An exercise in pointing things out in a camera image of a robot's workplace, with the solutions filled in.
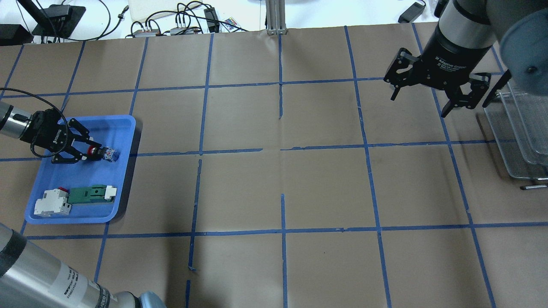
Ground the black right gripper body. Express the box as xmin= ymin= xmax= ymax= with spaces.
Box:
xmin=417 ymin=26 xmax=490 ymax=90

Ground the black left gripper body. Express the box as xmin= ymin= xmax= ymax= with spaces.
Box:
xmin=19 ymin=109 xmax=71 ymax=154

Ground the red push button switch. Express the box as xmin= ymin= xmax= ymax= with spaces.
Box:
xmin=86 ymin=146 xmax=120 ymax=163

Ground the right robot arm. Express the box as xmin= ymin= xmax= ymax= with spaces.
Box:
xmin=384 ymin=0 xmax=548 ymax=117

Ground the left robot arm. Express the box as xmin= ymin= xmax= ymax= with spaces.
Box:
xmin=1 ymin=102 xmax=166 ymax=308

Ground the metal mesh shelf rack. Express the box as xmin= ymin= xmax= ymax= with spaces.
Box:
xmin=482 ymin=69 xmax=547 ymax=191

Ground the blue plastic tray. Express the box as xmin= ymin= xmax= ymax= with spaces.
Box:
xmin=25 ymin=115 xmax=136 ymax=225

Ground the white circuit breaker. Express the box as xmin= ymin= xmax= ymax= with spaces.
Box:
xmin=33 ymin=188 xmax=72 ymax=218

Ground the green terminal block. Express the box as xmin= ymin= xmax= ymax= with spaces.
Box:
xmin=67 ymin=184 xmax=118 ymax=204

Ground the black power adapter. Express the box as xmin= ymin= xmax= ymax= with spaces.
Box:
xmin=397 ymin=0 xmax=427 ymax=24

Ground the black box left edge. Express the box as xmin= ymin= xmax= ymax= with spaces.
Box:
xmin=0 ymin=24 xmax=34 ymax=46

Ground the grey usb hub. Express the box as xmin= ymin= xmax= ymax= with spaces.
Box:
xmin=168 ymin=26 xmax=203 ymax=36
xmin=131 ymin=29 xmax=163 ymax=38

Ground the colourful remote control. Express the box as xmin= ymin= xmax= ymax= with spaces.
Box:
xmin=223 ymin=17 xmax=240 ymax=32

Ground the black camera stand base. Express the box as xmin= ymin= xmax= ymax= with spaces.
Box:
xmin=17 ymin=0 xmax=86 ymax=39

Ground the aluminium frame post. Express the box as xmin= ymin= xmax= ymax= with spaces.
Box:
xmin=265 ymin=0 xmax=287 ymax=36

